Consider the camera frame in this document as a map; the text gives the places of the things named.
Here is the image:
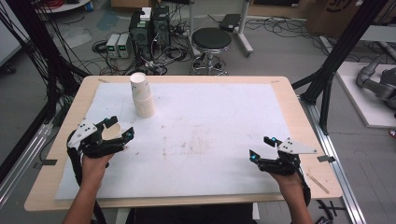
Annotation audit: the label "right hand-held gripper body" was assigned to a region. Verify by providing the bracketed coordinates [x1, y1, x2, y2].
[257, 137, 318, 177]

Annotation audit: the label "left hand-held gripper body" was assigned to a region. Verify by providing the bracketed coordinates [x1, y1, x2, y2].
[66, 119, 128, 160]

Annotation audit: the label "stack of white paper cups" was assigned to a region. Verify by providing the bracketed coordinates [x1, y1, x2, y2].
[129, 72, 157, 119]

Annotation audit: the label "person's right hand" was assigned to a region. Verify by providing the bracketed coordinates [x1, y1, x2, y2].
[268, 172, 302, 192]

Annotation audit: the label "person's left hand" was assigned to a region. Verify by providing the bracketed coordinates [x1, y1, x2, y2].
[80, 151, 115, 185]

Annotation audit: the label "thin wooden stick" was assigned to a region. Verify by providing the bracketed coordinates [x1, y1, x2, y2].
[305, 173, 331, 195]

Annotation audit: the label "light wooden table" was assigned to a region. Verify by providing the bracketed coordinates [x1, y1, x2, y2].
[23, 75, 344, 213]

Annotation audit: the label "white table mat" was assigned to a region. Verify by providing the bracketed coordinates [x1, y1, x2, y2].
[54, 81, 292, 201]

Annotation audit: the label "grey power supply unit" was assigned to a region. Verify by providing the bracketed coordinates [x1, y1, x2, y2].
[117, 33, 134, 60]
[106, 33, 121, 59]

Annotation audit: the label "white base board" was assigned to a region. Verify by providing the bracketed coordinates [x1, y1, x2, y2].
[335, 61, 396, 130]

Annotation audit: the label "person's dark clothing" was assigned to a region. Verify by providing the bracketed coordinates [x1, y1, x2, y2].
[129, 203, 258, 224]

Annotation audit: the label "black computer tower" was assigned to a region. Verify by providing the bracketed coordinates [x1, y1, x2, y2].
[128, 10, 154, 61]
[151, 5, 172, 49]

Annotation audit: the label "white stand leg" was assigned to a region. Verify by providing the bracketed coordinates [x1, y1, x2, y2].
[234, 0, 254, 58]

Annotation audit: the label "white box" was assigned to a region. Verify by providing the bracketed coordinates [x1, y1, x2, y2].
[139, 7, 153, 22]

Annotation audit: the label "black round stool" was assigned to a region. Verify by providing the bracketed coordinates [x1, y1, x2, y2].
[190, 27, 233, 77]

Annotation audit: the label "flat black box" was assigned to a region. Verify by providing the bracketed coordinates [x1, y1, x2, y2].
[219, 13, 243, 34]

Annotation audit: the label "cardboard box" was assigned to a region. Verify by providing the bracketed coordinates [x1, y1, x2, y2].
[305, 0, 364, 39]

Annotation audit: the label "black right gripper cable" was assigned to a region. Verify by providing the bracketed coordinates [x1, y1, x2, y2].
[296, 167, 312, 209]

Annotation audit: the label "aluminium rail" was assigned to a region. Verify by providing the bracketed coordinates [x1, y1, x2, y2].
[299, 95, 367, 224]
[0, 122, 54, 209]

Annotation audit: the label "tangle of floor cables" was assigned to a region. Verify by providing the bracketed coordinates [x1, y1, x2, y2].
[91, 29, 192, 77]

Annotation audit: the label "black metal frame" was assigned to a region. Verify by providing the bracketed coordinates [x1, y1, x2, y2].
[0, 0, 89, 185]
[291, 0, 390, 135]

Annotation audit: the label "black floor cables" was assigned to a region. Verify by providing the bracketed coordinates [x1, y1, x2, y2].
[245, 16, 329, 56]

